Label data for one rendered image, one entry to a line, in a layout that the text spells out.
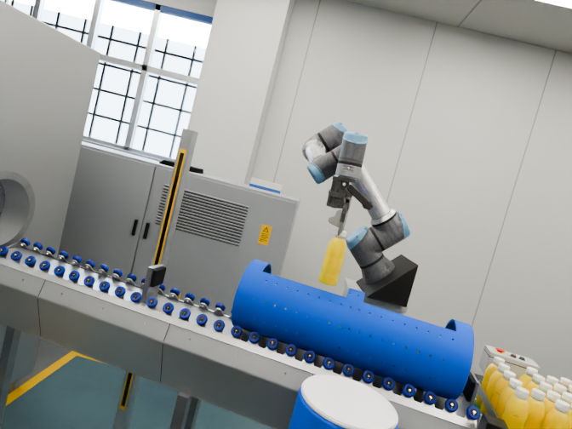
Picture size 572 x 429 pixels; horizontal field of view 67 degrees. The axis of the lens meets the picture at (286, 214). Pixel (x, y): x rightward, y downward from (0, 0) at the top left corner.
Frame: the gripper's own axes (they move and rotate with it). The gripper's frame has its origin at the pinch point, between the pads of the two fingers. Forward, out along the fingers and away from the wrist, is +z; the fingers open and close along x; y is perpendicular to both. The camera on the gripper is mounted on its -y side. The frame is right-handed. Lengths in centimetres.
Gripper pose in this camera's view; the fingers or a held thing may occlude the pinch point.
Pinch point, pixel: (341, 231)
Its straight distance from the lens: 161.5
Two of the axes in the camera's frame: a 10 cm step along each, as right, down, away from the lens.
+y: -9.6, -2.1, 2.0
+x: -2.1, 0.3, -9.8
